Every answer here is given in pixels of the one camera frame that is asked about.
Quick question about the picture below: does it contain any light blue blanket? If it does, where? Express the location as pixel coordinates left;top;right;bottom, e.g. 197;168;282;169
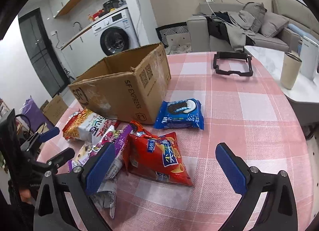
288;23;306;35

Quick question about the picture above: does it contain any grey sofa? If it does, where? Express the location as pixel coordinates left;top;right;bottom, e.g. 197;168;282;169
187;0;319;52

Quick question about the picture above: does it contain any purple snack packet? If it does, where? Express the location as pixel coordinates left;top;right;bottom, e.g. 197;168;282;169
68;143;100;172
113;123;134;154

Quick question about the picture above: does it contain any black glass door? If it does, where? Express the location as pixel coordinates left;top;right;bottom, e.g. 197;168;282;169
19;8;70;98

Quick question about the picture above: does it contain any white washing machine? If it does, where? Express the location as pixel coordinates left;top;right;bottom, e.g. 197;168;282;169
92;8;140;57

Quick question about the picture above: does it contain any red chip bag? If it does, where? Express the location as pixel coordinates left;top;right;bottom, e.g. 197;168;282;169
122;120;194;187

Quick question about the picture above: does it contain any black clothing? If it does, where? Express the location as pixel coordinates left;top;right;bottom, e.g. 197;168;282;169
207;12;232;42

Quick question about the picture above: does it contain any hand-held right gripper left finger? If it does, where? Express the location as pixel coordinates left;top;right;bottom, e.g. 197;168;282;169
33;143;117;231

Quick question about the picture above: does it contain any pink checked tablecloth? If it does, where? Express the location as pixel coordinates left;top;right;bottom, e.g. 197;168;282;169
36;52;311;231

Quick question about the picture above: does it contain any kitchen counter cabinet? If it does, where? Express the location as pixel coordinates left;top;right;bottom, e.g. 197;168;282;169
61;23;105;77

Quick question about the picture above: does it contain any white marble coffee table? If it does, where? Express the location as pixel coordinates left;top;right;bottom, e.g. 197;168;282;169
244;45;319;103

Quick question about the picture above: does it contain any white electric kettle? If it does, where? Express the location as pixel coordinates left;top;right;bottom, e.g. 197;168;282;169
299;35;319;81

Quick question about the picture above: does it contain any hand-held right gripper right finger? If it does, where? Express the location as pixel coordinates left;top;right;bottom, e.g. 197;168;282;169
216;143;298;231

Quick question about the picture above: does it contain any grey square pillow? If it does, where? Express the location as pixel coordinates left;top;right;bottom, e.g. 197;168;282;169
243;2;267;32
259;12;289;38

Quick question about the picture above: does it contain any purple bag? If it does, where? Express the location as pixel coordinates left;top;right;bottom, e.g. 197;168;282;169
21;97;48;132

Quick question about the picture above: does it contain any brown cardboard box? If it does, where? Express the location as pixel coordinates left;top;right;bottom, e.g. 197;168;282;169
68;42;171;124

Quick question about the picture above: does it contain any person's left hand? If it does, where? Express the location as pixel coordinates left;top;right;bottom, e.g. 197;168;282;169
19;187;35;205

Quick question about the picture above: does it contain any black zigzag patterned chair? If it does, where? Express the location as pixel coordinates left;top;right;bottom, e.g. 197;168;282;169
156;22;191;47

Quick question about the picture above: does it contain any pink snack packet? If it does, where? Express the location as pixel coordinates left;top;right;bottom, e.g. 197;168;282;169
98;125;117;149

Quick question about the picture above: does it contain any black plastic frame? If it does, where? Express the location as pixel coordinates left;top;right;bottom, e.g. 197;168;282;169
213;51;254;76

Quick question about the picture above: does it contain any white charging cable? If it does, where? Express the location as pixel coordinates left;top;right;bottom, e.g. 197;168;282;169
208;1;218;18

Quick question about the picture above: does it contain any small cardboard box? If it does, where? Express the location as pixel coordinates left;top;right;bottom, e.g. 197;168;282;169
40;94;69;125

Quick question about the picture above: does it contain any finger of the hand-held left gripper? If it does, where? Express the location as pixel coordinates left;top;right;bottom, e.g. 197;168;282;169
21;126;60;152
46;148;75;175

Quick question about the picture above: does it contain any grey jacket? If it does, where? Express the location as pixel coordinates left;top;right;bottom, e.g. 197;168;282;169
225;9;257;52

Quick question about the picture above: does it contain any black pressure cooker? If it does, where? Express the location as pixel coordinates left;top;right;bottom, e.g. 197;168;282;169
103;0;120;14

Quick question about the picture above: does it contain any beige tumbler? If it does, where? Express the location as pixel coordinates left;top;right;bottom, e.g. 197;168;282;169
280;52;302;90

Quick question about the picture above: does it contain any blue cookie packet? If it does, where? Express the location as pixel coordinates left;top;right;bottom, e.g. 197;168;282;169
153;99;205;130

